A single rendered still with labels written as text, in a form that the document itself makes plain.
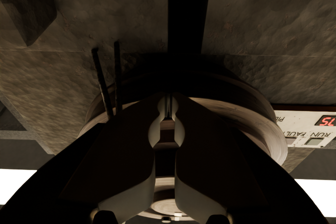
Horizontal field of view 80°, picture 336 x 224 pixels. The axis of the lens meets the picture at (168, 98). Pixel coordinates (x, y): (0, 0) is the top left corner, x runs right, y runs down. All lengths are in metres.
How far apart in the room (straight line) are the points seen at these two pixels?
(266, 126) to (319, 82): 0.24
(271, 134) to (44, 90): 0.54
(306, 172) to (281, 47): 8.64
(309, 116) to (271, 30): 0.34
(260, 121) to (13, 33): 0.37
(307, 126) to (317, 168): 8.61
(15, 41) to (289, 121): 0.62
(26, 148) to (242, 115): 9.43
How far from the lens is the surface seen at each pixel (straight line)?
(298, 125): 0.68
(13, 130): 6.56
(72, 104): 0.63
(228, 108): 0.34
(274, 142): 0.45
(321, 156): 9.68
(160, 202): 0.44
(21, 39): 0.30
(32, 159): 9.19
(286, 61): 0.51
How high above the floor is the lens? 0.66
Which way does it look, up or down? 47 degrees up
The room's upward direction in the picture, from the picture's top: 180 degrees counter-clockwise
